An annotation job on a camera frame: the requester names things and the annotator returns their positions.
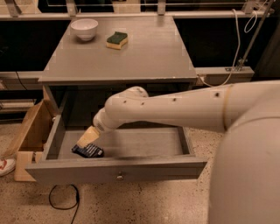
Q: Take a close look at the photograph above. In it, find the blue rxbar blueberry packet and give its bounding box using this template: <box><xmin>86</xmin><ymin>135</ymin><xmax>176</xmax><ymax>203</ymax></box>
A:
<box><xmin>72</xmin><ymin>143</ymin><xmax>104</xmax><ymax>158</ymax></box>

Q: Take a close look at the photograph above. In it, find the white and red sneaker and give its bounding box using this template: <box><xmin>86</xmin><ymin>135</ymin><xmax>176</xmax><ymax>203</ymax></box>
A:
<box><xmin>0</xmin><ymin>158</ymin><xmax>16</xmax><ymax>177</ymax></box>

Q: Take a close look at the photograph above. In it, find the grey horizontal rail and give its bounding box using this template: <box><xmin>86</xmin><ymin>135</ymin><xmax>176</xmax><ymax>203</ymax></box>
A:
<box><xmin>0</xmin><ymin>10</ymin><xmax>275</xmax><ymax>21</ymax></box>

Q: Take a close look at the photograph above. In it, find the light wooden side drawer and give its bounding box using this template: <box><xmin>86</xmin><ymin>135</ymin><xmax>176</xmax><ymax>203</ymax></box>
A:
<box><xmin>3</xmin><ymin>99</ymin><xmax>59</xmax><ymax>182</ymax></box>

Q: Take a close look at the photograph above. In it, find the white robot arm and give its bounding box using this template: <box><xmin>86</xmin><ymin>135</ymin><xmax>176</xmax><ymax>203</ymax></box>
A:
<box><xmin>77</xmin><ymin>80</ymin><xmax>280</xmax><ymax>224</ymax></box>

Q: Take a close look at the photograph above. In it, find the white ceramic bowl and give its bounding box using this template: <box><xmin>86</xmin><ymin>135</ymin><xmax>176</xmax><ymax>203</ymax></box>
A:
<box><xmin>70</xmin><ymin>18</ymin><xmax>98</xmax><ymax>41</ymax></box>

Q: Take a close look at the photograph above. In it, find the green and yellow sponge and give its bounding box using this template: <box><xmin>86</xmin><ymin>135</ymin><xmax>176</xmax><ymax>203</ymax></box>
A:
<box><xmin>106</xmin><ymin>31</ymin><xmax>128</xmax><ymax>50</ymax></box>

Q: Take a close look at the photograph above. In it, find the grey open top drawer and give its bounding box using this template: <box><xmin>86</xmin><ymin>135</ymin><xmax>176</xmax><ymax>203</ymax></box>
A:
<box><xmin>25</xmin><ymin>108</ymin><xmax>207</xmax><ymax>185</ymax></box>

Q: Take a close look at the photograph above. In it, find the grey cabinet with counter top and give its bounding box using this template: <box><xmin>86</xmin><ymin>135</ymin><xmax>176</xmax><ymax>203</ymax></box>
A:
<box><xmin>39</xmin><ymin>17</ymin><xmax>196</xmax><ymax>126</ymax></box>

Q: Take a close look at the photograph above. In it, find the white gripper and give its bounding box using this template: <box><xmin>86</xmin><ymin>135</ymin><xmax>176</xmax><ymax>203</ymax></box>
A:
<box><xmin>77</xmin><ymin>108</ymin><xmax>122</xmax><ymax>148</ymax></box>

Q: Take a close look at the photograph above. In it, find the black cable on floor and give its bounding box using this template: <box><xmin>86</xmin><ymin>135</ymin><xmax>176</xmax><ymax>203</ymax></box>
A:
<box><xmin>48</xmin><ymin>184</ymin><xmax>81</xmax><ymax>224</ymax></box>

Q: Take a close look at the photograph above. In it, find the slanted metal pole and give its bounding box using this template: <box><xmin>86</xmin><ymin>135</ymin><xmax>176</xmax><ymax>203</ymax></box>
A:
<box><xmin>235</xmin><ymin>0</ymin><xmax>276</xmax><ymax>71</ymax></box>

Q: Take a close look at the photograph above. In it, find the grey metal shelf bracket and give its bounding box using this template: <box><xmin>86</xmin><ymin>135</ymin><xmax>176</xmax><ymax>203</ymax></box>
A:
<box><xmin>195</xmin><ymin>66</ymin><xmax>255</xmax><ymax>87</ymax></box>

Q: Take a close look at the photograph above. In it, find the white hanging cable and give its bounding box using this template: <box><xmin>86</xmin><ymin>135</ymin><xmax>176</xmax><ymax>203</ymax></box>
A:
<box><xmin>199</xmin><ymin>0</ymin><xmax>270</xmax><ymax>88</ymax></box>

